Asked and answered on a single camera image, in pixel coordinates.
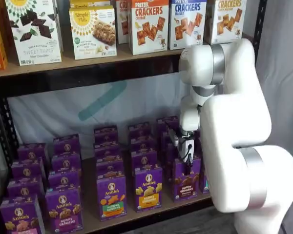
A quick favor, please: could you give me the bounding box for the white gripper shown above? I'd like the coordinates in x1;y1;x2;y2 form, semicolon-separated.
179;136;196;173

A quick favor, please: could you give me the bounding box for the purple Annie's box yellow patch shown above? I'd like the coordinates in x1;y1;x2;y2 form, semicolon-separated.
127;121;152;139
134;165;163;213
131;148;159;170
129;135;156;152

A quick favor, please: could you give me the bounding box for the purple Annie's hidden veggies box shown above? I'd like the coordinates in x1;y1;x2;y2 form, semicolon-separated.
97;175;127;222
94;125;119;146
96;158;126;178
94;142;122;161

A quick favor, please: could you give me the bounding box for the purple Annie's bunny grahams box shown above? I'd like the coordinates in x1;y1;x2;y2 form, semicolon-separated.
45;187;84;234
53;134;81;156
51;151;83;173
48;169;82;192

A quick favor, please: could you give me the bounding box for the sea salt pretzel crackers box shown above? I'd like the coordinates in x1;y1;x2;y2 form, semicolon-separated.
168;0;208;51

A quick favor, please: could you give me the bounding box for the cheddar pretzel crackers box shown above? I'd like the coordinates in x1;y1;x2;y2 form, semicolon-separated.
116;0;132;45
128;0;169;56

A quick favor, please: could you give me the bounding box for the honey mustard pretzel crackers box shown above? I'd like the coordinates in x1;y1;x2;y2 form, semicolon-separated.
205;0;247;46

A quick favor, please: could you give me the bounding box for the purple Annie's box pink patch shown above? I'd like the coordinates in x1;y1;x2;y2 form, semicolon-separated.
0;195;43;234
17;143;49;163
7;175;45;200
11;157;47;181

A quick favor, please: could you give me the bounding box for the Simple Mills bar box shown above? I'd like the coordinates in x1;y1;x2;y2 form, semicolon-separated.
70;0;112;10
69;5;117;61

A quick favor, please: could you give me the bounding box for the Sweet Thins cookie box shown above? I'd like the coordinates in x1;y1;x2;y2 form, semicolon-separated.
4;0;63;66

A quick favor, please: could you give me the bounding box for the white backdrop sheet teal stripe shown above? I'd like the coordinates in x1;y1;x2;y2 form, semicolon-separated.
7;72;186;147

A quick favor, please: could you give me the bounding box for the white side curtain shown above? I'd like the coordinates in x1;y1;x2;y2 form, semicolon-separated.
255;0;293;234

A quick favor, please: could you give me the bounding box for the grey gripper-mounted camera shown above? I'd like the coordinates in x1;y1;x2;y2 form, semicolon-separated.
169;128;181;147

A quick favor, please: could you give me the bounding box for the black metal shelving frame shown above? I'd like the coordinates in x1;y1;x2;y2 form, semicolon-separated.
0;0;268;234

